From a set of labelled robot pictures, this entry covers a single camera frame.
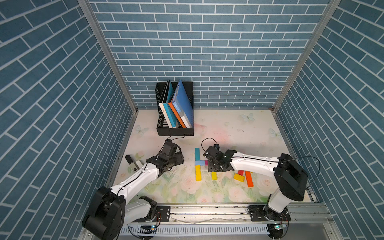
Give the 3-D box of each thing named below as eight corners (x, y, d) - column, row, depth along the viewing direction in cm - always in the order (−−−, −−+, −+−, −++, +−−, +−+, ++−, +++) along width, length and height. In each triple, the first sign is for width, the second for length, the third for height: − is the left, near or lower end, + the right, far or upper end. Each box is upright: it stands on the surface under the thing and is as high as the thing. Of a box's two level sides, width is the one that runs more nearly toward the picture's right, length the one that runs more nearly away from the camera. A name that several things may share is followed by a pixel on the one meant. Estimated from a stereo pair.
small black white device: (136, 173, 90) (132, 169, 85) (128, 161, 95) (124, 156, 90) (139, 170, 91) (136, 166, 86) (131, 158, 96) (128, 154, 91)
